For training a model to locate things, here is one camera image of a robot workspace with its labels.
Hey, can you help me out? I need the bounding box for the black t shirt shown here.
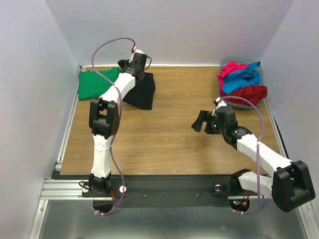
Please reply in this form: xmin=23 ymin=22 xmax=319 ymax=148
xmin=123 ymin=73 xmax=156 ymax=110

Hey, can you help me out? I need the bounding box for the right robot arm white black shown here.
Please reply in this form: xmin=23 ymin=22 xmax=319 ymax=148
xmin=191 ymin=106 xmax=316 ymax=213

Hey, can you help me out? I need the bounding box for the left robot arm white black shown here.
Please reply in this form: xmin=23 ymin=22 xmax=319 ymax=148
xmin=89 ymin=50 xmax=147 ymax=195

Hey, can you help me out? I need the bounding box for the red t shirt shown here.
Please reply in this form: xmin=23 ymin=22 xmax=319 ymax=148
xmin=221 ymin=85 xmax=268 ymax=105

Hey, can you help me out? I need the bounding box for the blue t shirt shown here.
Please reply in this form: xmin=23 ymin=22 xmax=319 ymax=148
xmin=222 ymin=62 xmax=261 ymax=94

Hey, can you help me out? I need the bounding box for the folded green t shirt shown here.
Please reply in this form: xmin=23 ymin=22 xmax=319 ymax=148
xmin=78 ymin=67 xmax=120 ymax=101

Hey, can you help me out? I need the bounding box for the pink t shirt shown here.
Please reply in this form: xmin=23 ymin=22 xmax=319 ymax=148
xmin=217 ymin=61 xmax=249 ymax=84

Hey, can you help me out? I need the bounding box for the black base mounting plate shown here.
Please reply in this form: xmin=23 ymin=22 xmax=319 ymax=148
xmin=79 ymin=174 xmax=255 ymax=208

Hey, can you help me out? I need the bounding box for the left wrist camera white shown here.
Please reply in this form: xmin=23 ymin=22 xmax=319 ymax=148
xmin=129 ymin=49 xmax=144 ymax=62

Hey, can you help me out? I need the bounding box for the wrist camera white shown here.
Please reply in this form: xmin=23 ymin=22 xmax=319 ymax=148
xmin=214 ymin=97 xmax=227 ymax=112
xmin=129 ymin=49 xmax=144 ymax=62

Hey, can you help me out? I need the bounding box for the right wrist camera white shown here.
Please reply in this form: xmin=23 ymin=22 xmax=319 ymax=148
xmin=214 ymin=97 xmax=227 ymax=112

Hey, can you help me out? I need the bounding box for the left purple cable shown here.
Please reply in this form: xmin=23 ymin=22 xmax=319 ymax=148
xmin=90 ymin=37 xmax=153 ymax=217

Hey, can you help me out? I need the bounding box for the aluminium frame rail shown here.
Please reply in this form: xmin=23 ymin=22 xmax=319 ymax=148
xmin=40 ymin=77 xmax=82 ymax=200

